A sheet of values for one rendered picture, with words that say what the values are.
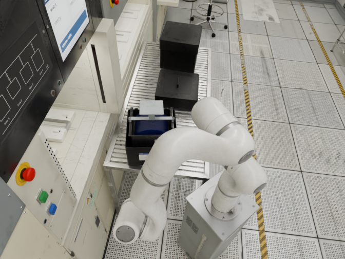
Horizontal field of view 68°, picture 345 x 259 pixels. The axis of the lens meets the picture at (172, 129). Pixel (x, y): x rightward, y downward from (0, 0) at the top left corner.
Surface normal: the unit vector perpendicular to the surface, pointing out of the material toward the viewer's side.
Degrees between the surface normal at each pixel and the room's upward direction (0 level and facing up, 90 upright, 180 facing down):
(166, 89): 0
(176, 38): 0
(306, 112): 0
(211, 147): 62
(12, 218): 90
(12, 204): 90
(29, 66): 90
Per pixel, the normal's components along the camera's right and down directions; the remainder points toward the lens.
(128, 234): 0.03, 0.23
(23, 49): 0.99, 0.11
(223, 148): -0.21, 0.41
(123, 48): 0.06, -0.64
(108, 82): -0.11, 0.76
